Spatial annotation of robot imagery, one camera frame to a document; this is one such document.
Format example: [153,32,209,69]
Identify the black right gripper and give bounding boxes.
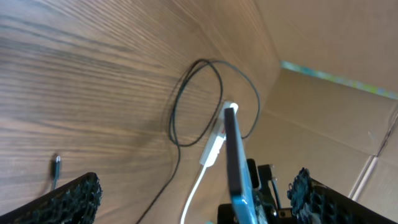
[217,159,298,224]

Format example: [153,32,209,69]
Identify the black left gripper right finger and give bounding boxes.
[287,168,395,224]

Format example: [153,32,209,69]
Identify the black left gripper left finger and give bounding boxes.
[1,172,103,224]

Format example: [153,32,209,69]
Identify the blue Galaxy smartphone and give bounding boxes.
[224,108,268,224]

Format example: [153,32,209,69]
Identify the white power strip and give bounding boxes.
[200,101,239,167]

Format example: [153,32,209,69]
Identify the white power strip cord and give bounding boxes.
[180,164,208,224]

